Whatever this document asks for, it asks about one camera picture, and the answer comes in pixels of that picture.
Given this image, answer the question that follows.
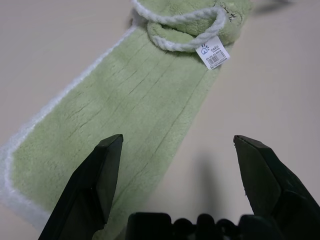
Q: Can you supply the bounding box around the green towel with white trim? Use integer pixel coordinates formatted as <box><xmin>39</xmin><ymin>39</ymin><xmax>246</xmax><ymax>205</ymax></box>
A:
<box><xmin>0</xmin><ymin>0</ymin><xmax>253</xmax><ymax>232</ymax></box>

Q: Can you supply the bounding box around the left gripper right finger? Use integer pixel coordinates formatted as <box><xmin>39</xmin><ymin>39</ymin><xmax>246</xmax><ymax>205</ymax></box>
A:
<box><xmin>233</xmin><ymin>134</ymin><xmax>320</xmax><ymax>240</ymax></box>

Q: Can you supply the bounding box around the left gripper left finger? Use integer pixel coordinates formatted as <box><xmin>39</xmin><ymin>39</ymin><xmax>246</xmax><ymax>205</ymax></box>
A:
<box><xmin>37</xmin><ymin>133</ymin><xmax>124</xmax><ymax>240</ymax></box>

